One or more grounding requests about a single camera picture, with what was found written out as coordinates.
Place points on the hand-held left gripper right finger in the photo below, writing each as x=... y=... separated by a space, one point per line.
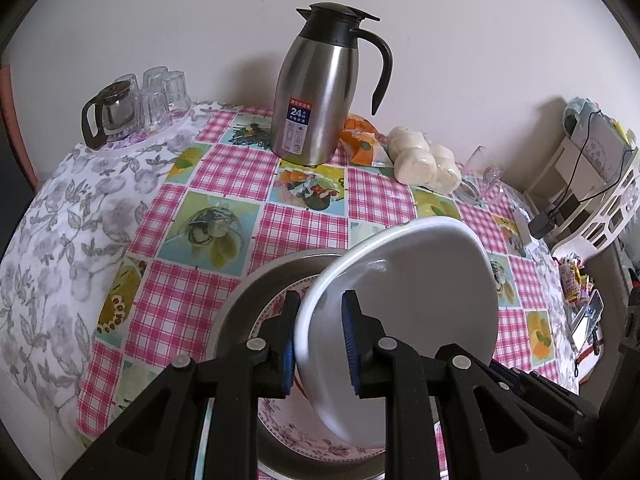
x=351 y=355

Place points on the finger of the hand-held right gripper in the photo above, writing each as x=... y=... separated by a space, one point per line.
x=507 y=380
x=565 y=405

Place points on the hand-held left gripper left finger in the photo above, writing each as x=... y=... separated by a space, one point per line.
x=289 y=360

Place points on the floral rimmed white plate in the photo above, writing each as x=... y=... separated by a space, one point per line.
x=300 y=435

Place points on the stainless steel plate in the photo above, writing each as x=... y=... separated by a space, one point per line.
x=250 y=290

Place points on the large white bowl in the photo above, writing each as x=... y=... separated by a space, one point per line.
x=420 y=300

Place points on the smartphone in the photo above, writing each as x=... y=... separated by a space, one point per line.
x=590 y=317

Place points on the grey side cabinet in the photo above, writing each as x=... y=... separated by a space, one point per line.
x=612 y=280

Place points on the pile of colourful snack packets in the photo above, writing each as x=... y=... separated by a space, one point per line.
x=572 y=277

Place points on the small white box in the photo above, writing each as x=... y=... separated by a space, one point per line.
x=524 y=232

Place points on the black power adapter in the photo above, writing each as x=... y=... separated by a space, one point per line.
x=541 y=226

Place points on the white lattice storage rack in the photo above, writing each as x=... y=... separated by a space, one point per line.
x=600 y=210

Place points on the pink checked printed tablecloth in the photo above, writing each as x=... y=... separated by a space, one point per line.
x=210 y=170

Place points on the clear drinking glass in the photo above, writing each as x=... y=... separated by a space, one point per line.
x=482 y=175

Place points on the bag of white steamed buns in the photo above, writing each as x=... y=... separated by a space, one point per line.
x=425 y=160

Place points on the orange snack packet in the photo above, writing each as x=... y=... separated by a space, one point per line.
x=362 y=142

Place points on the light patterned pouch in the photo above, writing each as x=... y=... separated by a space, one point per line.
x=595 y=135

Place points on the stainless steel thermos jug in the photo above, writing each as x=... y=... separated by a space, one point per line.
x=315 y=85

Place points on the reddish wooden frame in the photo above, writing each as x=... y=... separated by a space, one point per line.
x=15 y=120

